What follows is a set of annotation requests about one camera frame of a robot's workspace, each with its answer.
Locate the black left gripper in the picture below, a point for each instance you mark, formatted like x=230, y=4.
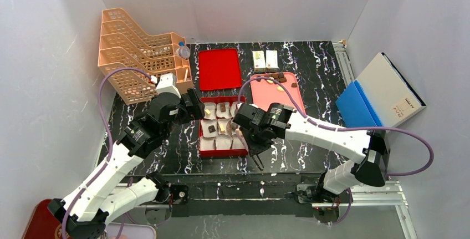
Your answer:
x=196, y=104

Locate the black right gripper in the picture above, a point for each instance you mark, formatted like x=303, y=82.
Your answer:
x=256, y=148

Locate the dark square chocolate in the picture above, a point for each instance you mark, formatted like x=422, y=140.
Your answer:
x=212, y=129

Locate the white block chocolate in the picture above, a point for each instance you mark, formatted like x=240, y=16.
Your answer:
x=222, y=128

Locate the red chocolate box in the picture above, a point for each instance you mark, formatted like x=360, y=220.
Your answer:
x=217, y=144

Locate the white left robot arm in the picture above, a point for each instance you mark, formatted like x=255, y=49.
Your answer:
x=87, y=211

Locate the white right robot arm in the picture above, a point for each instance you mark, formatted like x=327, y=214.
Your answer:
x=366, y=151

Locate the pink plastic tray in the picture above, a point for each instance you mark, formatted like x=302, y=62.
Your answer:
x=263, y=93

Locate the red tin lid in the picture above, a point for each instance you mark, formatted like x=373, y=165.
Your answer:
x=219, y=69

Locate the plastic water bottle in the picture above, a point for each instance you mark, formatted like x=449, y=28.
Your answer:
x=183, y=51

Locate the orange plastic file rack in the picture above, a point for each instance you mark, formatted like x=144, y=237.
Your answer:
x=124, y=44

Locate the blue folder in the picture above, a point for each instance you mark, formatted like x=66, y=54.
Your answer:
x=355, y=107

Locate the dark red round tin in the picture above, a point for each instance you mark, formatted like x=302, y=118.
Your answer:
x=42, y=224

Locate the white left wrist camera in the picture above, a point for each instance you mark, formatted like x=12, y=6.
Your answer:
x=167, y=84

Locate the aluminium rail frame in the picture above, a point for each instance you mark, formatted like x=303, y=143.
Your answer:
x=232, y=198

